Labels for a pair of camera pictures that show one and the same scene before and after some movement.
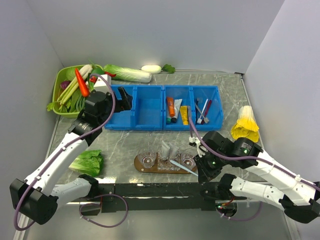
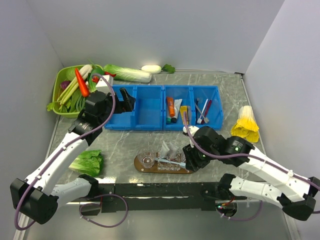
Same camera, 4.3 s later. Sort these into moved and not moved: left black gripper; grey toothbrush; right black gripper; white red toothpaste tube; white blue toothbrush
Moved: white blue toothbrush; right black gripper
Not moved: left black gripper; white red toothpaste tube; grey toothbrush
